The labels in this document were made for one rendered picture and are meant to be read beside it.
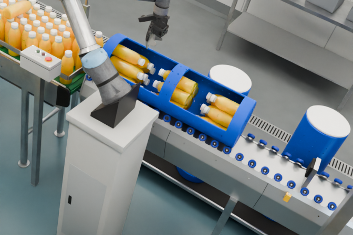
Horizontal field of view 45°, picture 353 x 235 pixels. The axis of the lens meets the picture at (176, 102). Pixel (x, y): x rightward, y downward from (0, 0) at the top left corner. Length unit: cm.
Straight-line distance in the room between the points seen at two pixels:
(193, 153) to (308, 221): 70
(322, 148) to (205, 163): 75
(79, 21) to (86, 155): 63
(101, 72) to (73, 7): 34
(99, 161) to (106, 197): 23
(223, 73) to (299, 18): 292
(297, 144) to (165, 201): 107
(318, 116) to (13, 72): 188
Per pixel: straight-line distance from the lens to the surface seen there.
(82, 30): 205
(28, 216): 304
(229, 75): 275
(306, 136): 272
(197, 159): 240
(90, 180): 221
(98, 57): 191
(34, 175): 310
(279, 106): 455
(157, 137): 245
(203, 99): 249
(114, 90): 192
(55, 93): 261
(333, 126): 275
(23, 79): 274
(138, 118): 205
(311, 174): 233
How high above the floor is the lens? 252
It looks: 38 degrees down
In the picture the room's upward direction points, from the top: 18 degrees clockwise
